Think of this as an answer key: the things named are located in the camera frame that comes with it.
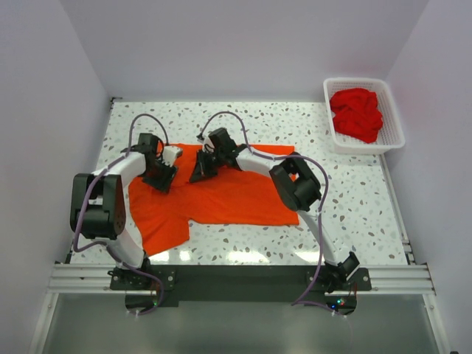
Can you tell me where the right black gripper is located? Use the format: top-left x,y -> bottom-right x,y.
190,149 -> 225,184

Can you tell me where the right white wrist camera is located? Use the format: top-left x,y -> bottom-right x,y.
202,136 -> 215,153

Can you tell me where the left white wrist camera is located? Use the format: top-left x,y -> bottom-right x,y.
162,145 -> 183,167

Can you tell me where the white plastic basket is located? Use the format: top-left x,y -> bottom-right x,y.
323,77 -> 405,155

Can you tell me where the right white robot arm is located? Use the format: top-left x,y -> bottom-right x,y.
190,128 -> 360,292

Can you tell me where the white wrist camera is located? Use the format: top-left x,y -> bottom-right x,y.
202,136 -> 215,153
162,145 -> 183,167

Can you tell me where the red t shirt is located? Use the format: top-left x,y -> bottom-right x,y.
329,88 -> 384,144

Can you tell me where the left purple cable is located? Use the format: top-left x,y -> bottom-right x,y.
72,113 -> 170,316

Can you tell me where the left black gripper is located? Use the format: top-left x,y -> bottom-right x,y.
142,156 -> 178,194

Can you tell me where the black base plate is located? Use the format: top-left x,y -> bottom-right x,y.
108,265 -> 372,315

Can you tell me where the aluminium frame rail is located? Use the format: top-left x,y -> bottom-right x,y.
46,154 -> 438,296

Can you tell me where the orange t shirt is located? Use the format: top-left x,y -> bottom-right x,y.
128,144 -> 299,255

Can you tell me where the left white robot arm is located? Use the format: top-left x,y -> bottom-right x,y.
70,133 -> 183,291

